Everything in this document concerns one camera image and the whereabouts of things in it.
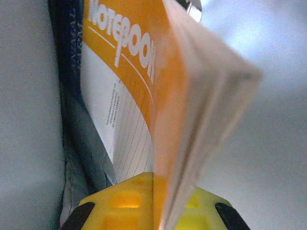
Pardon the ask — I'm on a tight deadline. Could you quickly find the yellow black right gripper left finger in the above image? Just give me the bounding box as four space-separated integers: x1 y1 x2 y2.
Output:
59 172 154 230

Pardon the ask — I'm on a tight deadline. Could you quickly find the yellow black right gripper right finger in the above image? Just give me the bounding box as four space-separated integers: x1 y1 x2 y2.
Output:
175 187 250 230

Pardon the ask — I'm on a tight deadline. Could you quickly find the orange notebook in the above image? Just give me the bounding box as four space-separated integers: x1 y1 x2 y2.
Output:
80 0 263 230

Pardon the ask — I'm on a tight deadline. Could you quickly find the navy blue backpack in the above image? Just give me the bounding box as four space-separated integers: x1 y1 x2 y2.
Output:
47 0 116 230

